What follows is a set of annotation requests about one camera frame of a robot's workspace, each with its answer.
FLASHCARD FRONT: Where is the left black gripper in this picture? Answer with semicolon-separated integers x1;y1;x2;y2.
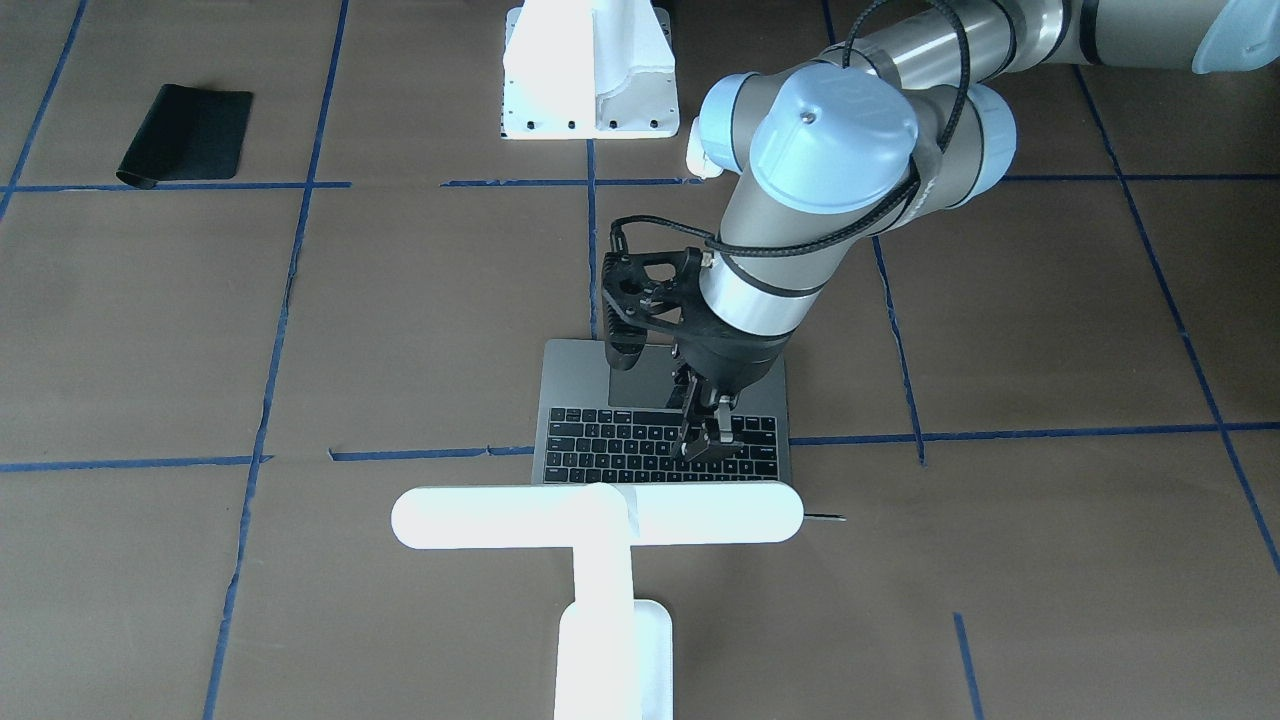
602;249;790;462

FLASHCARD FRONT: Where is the dark grey laptop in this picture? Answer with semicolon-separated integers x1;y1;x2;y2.
531;340;791;486

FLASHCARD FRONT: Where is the black mouse pad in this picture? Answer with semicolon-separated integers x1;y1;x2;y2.
115;83;253;190

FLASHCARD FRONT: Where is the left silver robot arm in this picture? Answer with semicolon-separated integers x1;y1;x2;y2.
602;1;1277;462

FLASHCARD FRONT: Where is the white desk lamp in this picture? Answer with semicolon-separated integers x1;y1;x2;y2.
390;480;804;719

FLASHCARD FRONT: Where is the white computer mouse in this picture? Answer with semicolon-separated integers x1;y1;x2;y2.
685;136;724;181

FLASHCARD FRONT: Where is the brown paper table cover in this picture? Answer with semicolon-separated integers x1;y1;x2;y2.
1;1;1277;719

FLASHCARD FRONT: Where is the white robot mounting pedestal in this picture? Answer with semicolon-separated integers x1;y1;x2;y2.
500;1;681;141

